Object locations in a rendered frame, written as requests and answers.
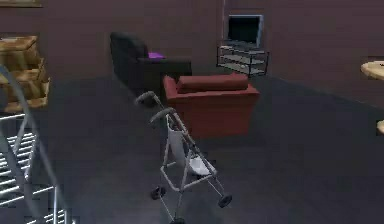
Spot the red armchair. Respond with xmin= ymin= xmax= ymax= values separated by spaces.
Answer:
xmin=162 ymin=72 xmax=261 ymax=139

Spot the white folding baby stroller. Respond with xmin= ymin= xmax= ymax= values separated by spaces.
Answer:
xmin=134 ymin=90 xmax=233 ymax=224

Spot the purple cushion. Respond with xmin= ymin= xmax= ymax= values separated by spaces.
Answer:
xmin=147 ymin=51 xmax=167 ymax=60

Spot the black armchair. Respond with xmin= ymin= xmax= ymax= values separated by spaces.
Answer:
xmin=109 ymin=31 xmax=193 ymax=98

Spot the black television set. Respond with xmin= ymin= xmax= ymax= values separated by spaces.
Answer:
xmin=227 ymin=14 xmax=264 ymax=49

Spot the round light wooden table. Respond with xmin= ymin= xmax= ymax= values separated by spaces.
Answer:
xmin=360 ymin=60 xmax=384 ymax=81

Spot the grey wire rack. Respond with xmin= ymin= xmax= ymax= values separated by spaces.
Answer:
xmin=0 ymin=64 xmax=76 ymax=224

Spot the framed wall picture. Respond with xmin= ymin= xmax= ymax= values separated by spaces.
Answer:
xmin=0 ymin=0 xmax=43 ymax=8

